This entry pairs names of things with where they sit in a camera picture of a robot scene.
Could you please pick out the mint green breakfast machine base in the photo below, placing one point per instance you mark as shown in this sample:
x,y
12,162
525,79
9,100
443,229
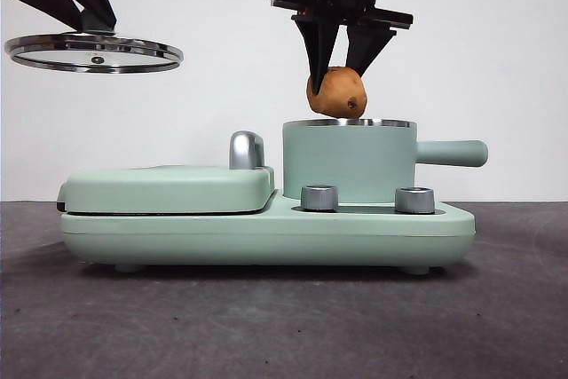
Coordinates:
x,y
266,237

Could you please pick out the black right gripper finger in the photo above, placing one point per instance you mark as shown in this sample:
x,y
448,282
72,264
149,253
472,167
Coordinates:
x,y
318,48
366,48

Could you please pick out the mint green griddle cover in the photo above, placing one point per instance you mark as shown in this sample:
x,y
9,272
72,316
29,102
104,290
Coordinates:
x,y
155,192

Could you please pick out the glass lid with green knob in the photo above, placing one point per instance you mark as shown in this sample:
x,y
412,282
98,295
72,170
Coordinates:
x,y
146,47

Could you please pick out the brown potato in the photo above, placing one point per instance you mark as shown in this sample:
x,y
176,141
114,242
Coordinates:
x,y
337,95

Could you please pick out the silver control knob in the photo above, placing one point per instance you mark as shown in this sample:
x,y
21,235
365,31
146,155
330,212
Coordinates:
x,y
413,200
318,199

